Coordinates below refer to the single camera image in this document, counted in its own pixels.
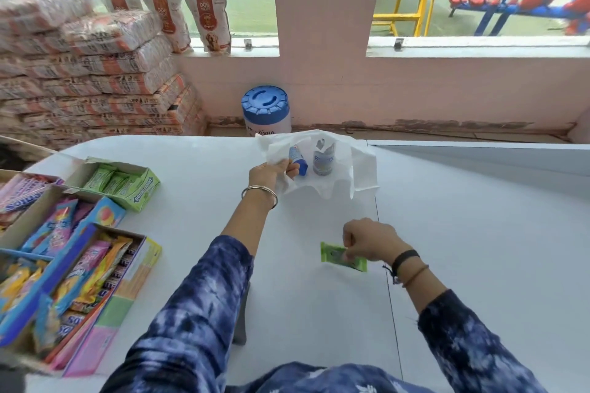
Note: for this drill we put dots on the white plastic bag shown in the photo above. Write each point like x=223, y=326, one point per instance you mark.
x=362, y=167

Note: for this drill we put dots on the black barcode scanner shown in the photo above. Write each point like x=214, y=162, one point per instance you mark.
x=240, y=314

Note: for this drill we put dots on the cardboard box of green packets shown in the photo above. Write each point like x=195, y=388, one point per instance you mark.
x=138, y=192

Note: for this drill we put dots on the person's left forearm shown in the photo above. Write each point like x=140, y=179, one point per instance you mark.
x=198, y=305

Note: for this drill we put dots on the person's right forearm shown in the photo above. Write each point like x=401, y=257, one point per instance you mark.
x=470, y=342

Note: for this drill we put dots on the cardboard box of candy rolls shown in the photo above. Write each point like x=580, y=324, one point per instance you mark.
x=23, y=192

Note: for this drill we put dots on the person's left hand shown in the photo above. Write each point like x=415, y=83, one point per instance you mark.
x=269, y=176

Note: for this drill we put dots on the person's right hand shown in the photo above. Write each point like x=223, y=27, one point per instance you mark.
x=375, y=240

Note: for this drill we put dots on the stack of orange-white sacks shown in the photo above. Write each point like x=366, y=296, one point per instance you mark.
x=92, y=75

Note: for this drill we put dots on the small white bottle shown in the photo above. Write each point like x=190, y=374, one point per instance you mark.
x=323, y=160

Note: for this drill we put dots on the silver bangle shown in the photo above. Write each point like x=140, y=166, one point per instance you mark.
x=260, y=189

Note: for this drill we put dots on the green candy packet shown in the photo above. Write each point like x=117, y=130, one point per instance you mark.
x=333, y=253

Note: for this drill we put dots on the blue patterned garment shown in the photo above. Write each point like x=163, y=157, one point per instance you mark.
x=332, y=381

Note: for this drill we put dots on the blue bottle with white body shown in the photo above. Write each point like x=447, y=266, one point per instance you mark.
x=299, y=162

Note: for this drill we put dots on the pastel box of candy bars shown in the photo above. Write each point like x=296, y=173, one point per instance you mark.
x=92, y=277

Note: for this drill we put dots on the white table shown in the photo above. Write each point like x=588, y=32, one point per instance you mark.
x=461, y=222

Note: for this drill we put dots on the blue-edged box of candy packets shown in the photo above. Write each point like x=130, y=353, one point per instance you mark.
x=55, y=227

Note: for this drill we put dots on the white container with blue lid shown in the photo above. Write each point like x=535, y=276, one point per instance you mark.
x=265, y=105

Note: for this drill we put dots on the black wristband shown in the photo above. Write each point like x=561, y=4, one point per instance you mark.
x=405, y=259

